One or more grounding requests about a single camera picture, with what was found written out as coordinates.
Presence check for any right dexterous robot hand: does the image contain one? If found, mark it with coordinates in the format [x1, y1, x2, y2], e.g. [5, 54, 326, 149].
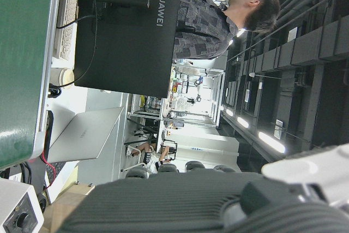
[56, 142, 349, 233]

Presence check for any seated person in background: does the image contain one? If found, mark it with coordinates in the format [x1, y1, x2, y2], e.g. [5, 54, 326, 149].
[127, 142, 178, 170]

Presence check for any long ceiling light strip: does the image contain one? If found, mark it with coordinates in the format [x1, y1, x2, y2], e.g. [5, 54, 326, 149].
[236, 116, 250, 129]
[257, 131, 286, 154]

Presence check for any silver laptop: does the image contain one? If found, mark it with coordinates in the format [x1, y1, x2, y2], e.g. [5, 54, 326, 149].
[46, 106, 125, 163]

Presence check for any white conveyor control box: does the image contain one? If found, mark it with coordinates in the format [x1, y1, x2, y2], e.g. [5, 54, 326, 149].
[0, 178, 45, 233]

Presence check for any black Huawei monitor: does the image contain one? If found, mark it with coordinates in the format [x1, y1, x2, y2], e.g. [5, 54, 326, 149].
[60, 0, 183, 99]

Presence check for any paper cup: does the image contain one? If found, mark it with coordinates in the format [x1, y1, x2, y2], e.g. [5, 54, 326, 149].
[50, 68, 75, 88]

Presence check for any person in patterned grey shirt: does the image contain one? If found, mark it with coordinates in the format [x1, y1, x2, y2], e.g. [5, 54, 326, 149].
[173, 0, 281, 61]

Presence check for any white keyboard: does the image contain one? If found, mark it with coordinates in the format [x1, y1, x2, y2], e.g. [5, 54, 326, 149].
[53, 0, 82, 61]

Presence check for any green belt conveyor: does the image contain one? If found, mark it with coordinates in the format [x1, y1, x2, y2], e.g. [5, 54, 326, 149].
[0, 0, 63, 171]

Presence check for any red wire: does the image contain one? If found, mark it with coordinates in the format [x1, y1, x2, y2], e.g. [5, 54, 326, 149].
[40, 132, 57, 190]

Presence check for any black monitor cable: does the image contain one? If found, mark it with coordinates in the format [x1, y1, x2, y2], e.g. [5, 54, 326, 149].
[56, 0, 99, 88]

